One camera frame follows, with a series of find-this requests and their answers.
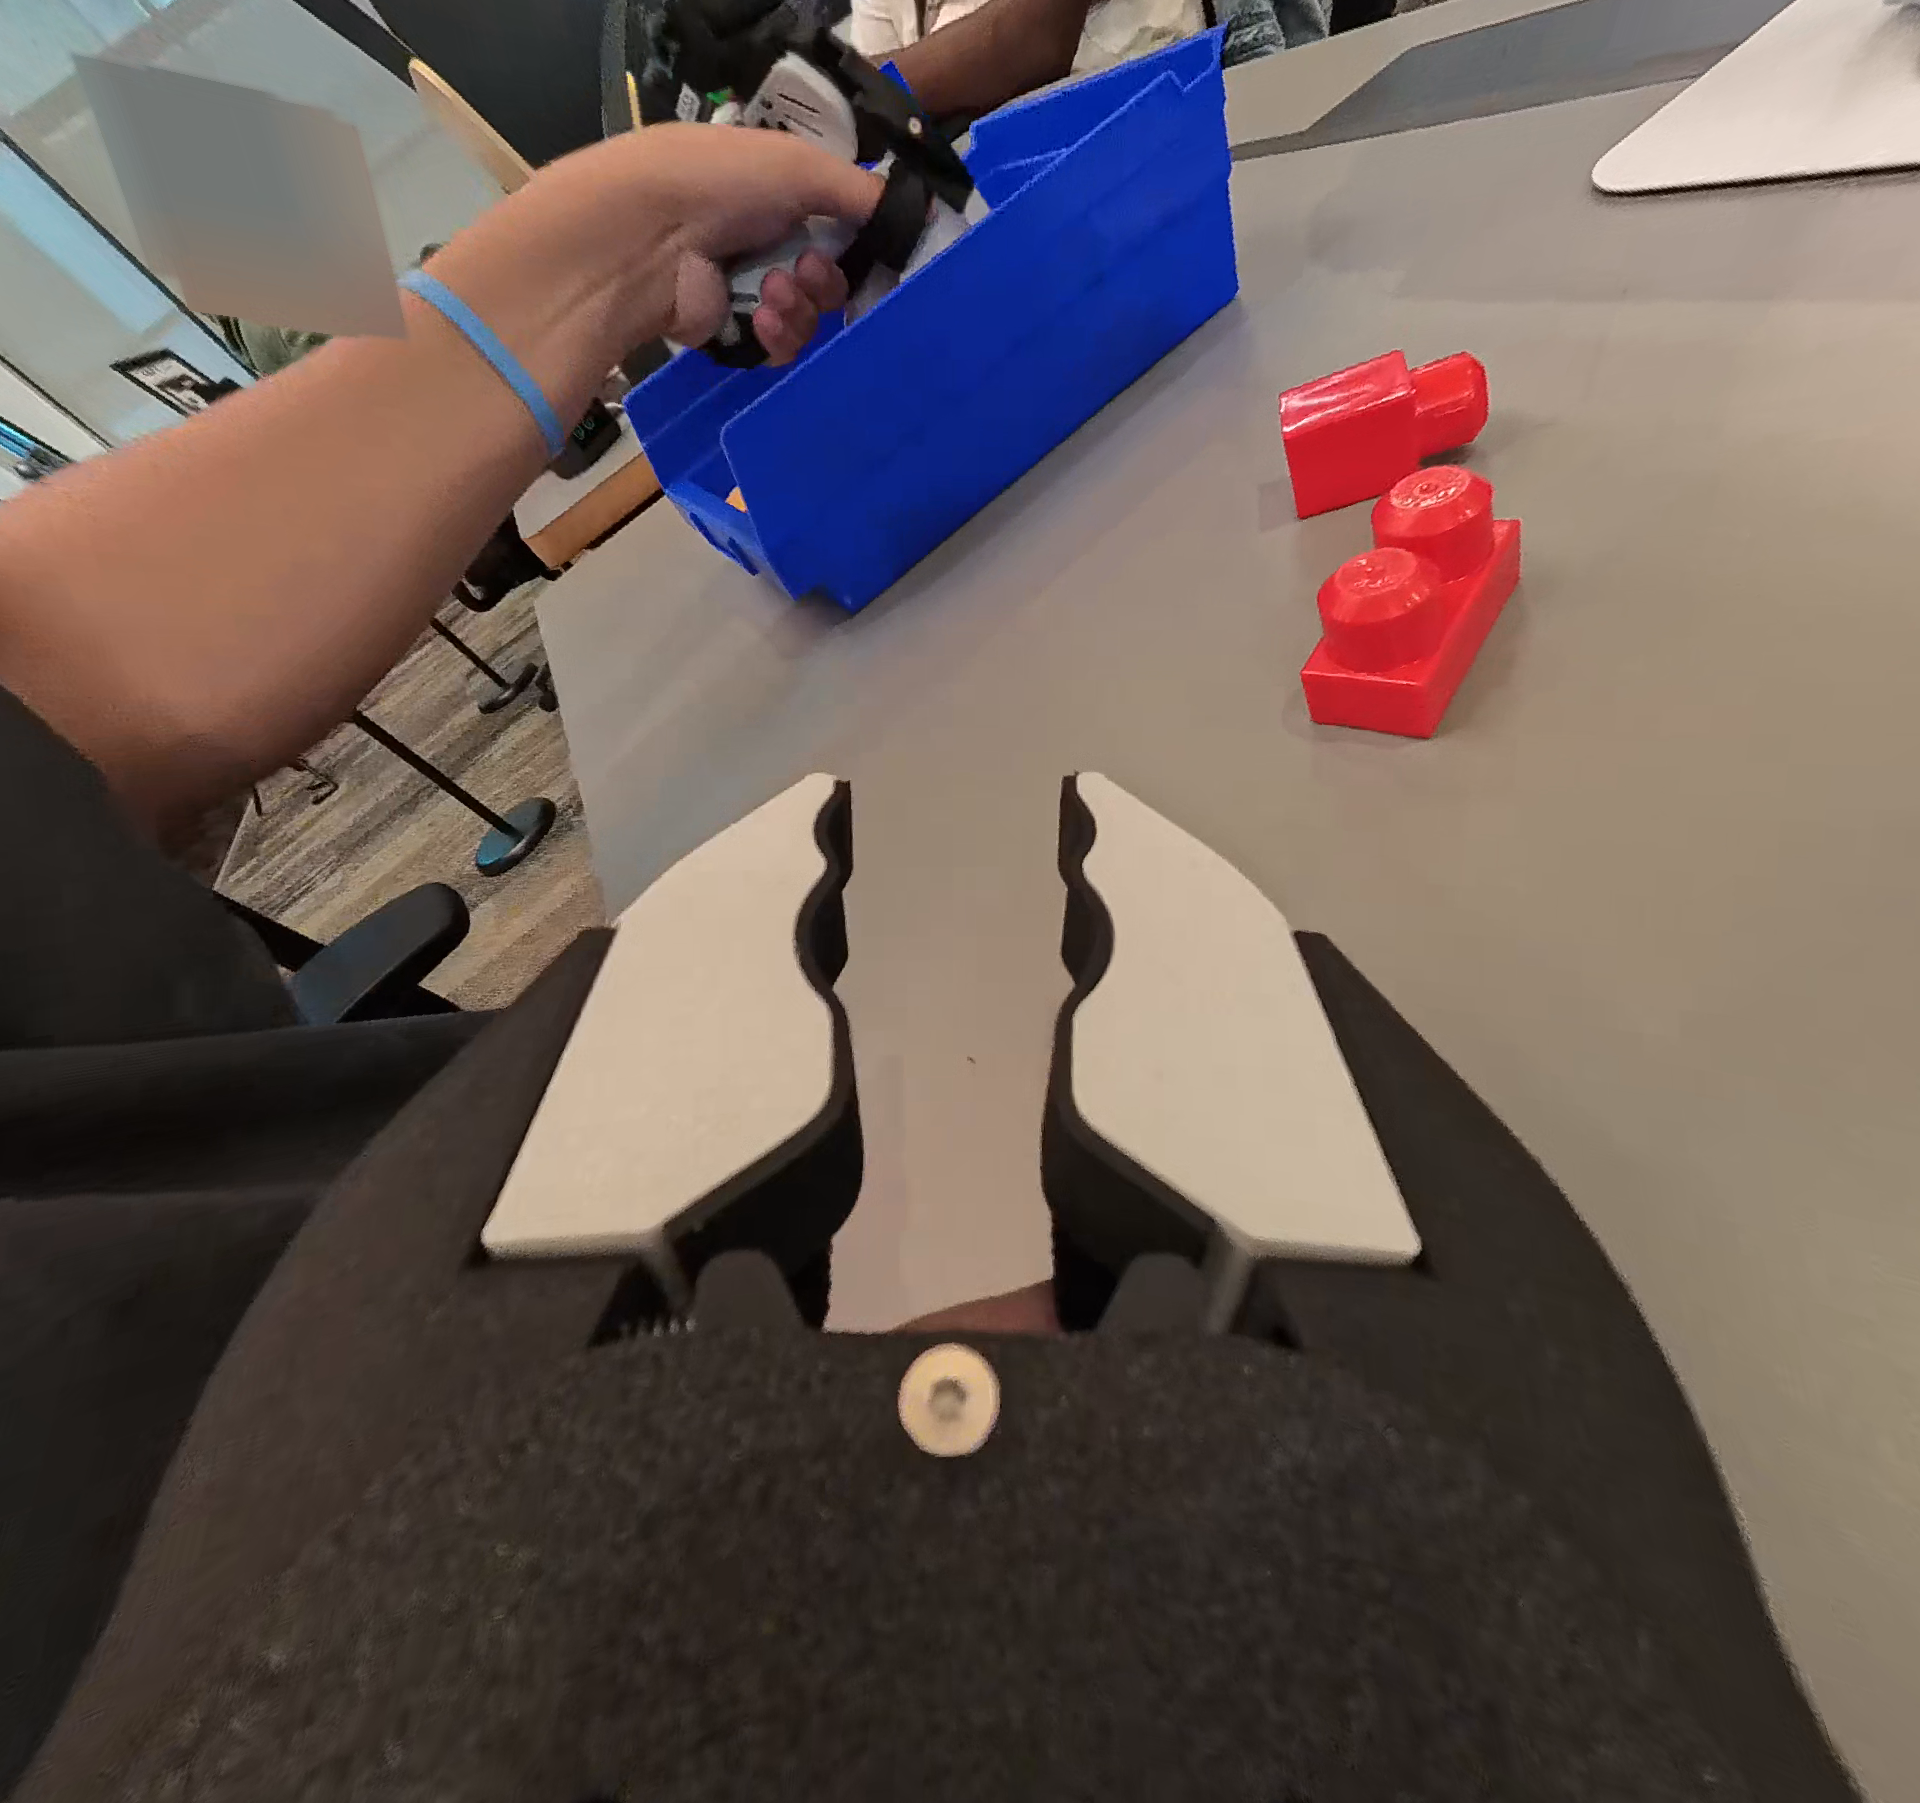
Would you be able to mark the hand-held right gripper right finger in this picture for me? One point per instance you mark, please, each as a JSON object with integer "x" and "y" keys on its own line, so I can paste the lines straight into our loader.
{"x": 1215, "y": 1068}

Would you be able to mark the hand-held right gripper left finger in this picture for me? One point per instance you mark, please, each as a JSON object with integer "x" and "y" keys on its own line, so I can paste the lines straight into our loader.
{"x": 688, "y": 1068}

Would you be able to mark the red two-stud block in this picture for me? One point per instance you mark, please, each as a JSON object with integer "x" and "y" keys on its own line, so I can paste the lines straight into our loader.
{"x": 1395, "y": 677}

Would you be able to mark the blue plastic bin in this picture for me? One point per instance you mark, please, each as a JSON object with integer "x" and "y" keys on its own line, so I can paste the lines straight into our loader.
{"x": 976, "y": 376}

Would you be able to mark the red single-stud block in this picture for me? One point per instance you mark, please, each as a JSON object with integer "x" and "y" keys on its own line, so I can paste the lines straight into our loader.
{"x": 1352, "y": 431}

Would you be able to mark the person's left forearm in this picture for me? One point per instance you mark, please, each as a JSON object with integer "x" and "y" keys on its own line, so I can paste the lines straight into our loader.
{"x": 224, "y": 588}

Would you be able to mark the grey desk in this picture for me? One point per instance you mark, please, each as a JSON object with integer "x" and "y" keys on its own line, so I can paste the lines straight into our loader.
{"x": 1575, "y": 858}

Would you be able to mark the person's left hand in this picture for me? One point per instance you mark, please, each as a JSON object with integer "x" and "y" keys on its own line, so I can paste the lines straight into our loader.
{"x": 602, "y": 243}

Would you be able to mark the black pole stand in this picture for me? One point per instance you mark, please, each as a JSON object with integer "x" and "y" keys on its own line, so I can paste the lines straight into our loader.
{"x": 518, "y": 836}

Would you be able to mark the black office chair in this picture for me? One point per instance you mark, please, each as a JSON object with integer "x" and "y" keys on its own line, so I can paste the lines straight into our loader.
{"x": 391, "y": 949}
{"x": 511, "y": 687}

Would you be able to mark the wooden board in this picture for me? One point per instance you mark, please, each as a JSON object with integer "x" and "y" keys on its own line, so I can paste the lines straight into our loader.
{"x": 473, "y": 122}

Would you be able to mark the blue wristband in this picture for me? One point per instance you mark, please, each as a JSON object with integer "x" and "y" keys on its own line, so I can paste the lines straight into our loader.
{"x": 496, "y": 355}

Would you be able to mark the wood-edged side table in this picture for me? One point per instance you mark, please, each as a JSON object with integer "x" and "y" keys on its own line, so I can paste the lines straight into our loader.
{"x": 602, "y": 512}

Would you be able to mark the person's dark sweatshirt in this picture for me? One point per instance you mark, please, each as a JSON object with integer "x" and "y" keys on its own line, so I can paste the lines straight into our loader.
{"x": 120, "y": 1158}

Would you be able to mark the black framed sign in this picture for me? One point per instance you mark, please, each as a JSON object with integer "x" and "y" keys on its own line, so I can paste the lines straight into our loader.
{"x": 179, "y": 376}

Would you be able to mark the white folding stand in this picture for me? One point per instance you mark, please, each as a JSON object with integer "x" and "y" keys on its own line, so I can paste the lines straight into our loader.
{"x": 1771, "y": 109}

